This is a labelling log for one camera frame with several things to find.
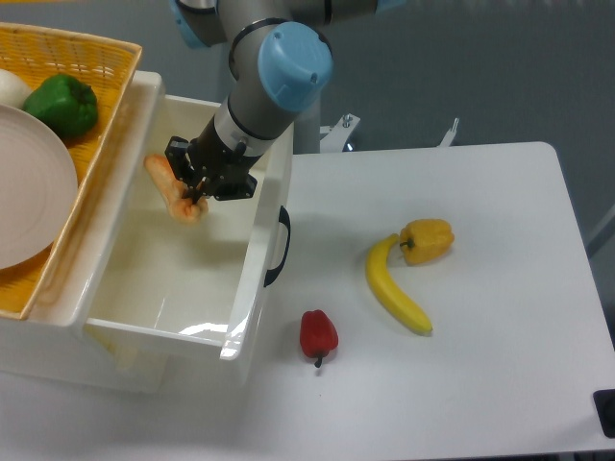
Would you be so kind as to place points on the black object at table edge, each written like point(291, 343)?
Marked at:
point(605, 405)

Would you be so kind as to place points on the triangle bread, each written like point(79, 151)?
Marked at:
point(178, 205)

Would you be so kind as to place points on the green bell pepper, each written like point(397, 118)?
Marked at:
point(65, 105)

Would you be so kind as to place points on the black drawer handle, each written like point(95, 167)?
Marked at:
point(281, 248)

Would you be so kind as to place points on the yellow bell pepper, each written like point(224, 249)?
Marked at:
point(424, 240)

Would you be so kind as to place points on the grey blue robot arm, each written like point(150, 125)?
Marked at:
point(280, 61)

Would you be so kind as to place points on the white onion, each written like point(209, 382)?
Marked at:
point(13, 90)

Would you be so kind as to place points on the pink plate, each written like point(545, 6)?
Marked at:
point(38, 186)

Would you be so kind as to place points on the upper white drawer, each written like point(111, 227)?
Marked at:
point(183, 289)

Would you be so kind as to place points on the yellow woven basket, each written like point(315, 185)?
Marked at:
point(35, 53)

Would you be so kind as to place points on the red bell pepper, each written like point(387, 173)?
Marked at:
point(318, 336)

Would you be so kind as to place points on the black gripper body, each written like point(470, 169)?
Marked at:
point(207, 156)

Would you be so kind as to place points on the yellow banana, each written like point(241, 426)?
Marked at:
point(385, 289)

